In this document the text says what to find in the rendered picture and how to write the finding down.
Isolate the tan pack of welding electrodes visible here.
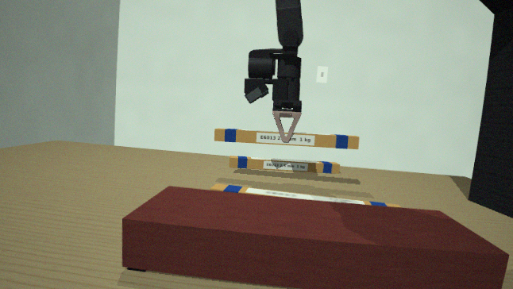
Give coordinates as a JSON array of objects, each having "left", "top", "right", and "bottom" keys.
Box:
[
  {"left": 229, "top": 156, "right": 340, "bottom": 174},
  {"left": 214, "top": 129, "right": 359, "bottom": 149}
]

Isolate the tan cardboard pack with blue bands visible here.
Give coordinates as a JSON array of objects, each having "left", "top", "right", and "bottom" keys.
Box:
[{"left": 210, "top": 183, "right": 401, "bottom": 207}]

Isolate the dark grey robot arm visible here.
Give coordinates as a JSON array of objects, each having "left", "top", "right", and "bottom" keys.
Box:
[{"left": 245, "top": 0, "right": 303, "bottom": 103}]

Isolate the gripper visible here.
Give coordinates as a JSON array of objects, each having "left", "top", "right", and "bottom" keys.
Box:
[{"left": 272, "top": 78, "right": 302, "bottom": 142}]

